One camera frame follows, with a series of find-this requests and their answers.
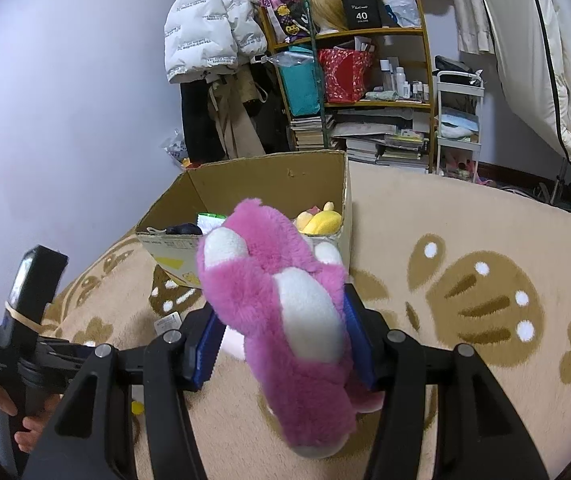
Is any white puffer jacket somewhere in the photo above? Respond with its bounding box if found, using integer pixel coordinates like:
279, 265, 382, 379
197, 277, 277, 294
164, 0, 267, 85

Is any purple printed bag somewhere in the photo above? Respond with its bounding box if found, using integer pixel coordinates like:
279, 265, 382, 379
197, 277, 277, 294
260, 0, 311, 43

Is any red patterned bag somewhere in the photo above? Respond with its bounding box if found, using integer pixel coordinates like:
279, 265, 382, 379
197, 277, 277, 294
318, 47, 373, 103

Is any stack of books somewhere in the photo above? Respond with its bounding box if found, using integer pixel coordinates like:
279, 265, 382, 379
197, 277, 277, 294
288, 115, 336, 152

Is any white hanging quilt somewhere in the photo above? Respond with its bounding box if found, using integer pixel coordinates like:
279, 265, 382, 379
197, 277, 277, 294
470, 0, 571, 168

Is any light blue cloth bundle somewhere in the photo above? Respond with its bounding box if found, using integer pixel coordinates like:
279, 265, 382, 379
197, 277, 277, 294
438, 112, 480, 141

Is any plastic bag with toys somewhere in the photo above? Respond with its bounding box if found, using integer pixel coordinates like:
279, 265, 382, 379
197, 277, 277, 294
162, 130, 203, 168

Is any pile of books and papers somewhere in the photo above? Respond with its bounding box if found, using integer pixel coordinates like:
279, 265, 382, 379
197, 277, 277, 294
333, 110, 431, 168

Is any pink plush bear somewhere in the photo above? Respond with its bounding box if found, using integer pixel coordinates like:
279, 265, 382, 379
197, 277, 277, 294
196, 198, 386, 461

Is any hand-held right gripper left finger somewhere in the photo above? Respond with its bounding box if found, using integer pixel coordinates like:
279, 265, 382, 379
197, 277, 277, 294
22, 308, 226, 480

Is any yellow plush toy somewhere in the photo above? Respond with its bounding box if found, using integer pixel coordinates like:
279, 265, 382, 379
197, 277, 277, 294
293, 201, 345, 236

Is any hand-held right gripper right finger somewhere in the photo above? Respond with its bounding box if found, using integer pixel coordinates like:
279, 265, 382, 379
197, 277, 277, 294
343, 284, 551, 480

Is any teal bag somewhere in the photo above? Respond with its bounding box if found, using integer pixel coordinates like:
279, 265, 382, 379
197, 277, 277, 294
278, 47, 323, 117

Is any blonde wig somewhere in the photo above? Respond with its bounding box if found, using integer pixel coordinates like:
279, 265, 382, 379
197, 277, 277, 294
308, 0, 353, 36

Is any black coat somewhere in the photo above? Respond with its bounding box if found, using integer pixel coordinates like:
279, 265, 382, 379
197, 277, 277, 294
180, 77, 226, 163

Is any green packet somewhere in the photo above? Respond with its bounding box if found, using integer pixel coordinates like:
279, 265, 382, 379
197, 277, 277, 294
196, 212, 227, 235

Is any group of toiletry bottles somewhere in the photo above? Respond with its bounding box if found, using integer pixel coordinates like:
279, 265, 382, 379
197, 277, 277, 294
379, 58, 431, 100

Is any black box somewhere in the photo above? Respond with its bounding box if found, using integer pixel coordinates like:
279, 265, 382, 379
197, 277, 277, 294
340, 0, 383, 31

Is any wooden bookshelf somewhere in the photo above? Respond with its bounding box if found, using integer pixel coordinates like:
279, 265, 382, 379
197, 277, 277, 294
258, 0, 439, 173

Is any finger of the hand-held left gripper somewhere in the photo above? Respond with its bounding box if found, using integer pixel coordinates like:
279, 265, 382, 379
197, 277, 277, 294
40, 337, 97, 362

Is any beige trench coat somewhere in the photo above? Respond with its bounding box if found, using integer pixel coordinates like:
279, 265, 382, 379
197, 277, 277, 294
208, 67, 268, 161

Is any white utility cart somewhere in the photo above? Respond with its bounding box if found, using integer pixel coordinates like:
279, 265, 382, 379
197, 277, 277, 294
435, 70, 483, 183

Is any cardboard box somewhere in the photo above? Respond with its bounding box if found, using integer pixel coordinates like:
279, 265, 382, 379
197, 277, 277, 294
135, 150, 353, 291

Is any black hanging garment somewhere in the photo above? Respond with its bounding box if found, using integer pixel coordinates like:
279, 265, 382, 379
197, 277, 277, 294
242, 65, 291, 153

